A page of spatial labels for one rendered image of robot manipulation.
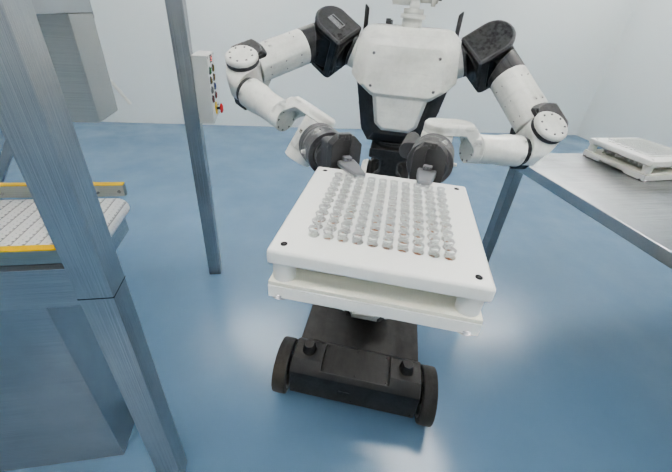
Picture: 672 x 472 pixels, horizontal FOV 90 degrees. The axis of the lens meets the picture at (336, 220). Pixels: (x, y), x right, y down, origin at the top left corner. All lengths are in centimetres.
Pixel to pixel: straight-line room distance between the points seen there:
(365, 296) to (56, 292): 66
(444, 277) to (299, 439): 110
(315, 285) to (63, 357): 82
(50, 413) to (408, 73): 132
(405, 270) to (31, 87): 52
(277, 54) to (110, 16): 368
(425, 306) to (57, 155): 54
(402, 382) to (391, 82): 95
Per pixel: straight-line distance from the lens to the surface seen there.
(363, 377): 129
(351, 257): 37
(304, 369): 130
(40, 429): 140
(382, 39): 95
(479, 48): 101
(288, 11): 424
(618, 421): 186
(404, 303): 40
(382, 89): 96
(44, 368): 116
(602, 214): 118
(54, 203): 67
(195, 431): 145
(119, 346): 87
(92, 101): 89
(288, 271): 39
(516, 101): 96
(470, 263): 40
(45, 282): 87
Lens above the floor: 126
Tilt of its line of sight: 32 degrees down
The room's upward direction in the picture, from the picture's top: 5 degrees clockwise
